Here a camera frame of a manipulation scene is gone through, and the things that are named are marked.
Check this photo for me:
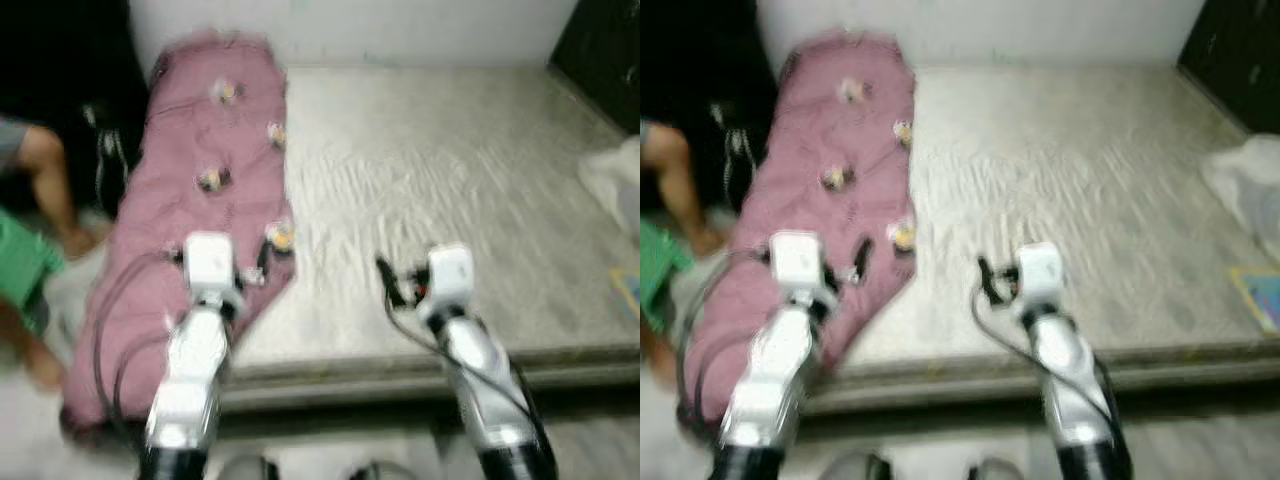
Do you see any yellow blue children's book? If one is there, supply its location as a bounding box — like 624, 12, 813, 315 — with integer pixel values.
1228, 265, 1280, 336
608, 265, 641, 323

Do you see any white pillow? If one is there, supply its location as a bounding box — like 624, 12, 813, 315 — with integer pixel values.
1200, 135, 1280, 236
578, 135, 641, 236

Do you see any white patterned mattress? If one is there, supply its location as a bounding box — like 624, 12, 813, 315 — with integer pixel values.
800, 62, 1280, 411
220, 62, 641, 406

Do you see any purple cartoon print quilt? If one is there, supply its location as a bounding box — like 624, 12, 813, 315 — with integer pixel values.
60, 30, 299, 431
680, 30, 919, 431

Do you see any green plastic stool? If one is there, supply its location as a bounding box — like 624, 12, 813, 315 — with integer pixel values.
0, 205, 66, 336
640, 220, 693, 336

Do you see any grey left robot leg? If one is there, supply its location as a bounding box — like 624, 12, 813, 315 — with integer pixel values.
215, 455, 281, 480
815, 452, 886, 480

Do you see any person in pink shirt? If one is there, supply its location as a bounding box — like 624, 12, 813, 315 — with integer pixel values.
640, 120, 731, 381
0, 115, 96, 391

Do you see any black printed bag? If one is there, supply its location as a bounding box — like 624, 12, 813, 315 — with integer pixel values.
0, 0, 151, 216
640, 0, 781, 216

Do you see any black tufted headboard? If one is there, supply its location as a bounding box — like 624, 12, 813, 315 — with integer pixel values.
548, 0, 641, 136
1178, 0, 1280, 136

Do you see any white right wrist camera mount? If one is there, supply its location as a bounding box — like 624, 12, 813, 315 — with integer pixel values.
420, 244, 476, 326
1015, 242, 1069, 321

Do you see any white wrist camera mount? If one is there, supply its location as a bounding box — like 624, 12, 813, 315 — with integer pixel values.
770, 230, 833, 313
1015, 242, 1069, 321
182, 232, 244, 313
420, 244, 476, 326

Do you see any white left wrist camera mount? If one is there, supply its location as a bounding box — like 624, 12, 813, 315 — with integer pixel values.
182, 232, 244, 313
770, 230, 833, 313

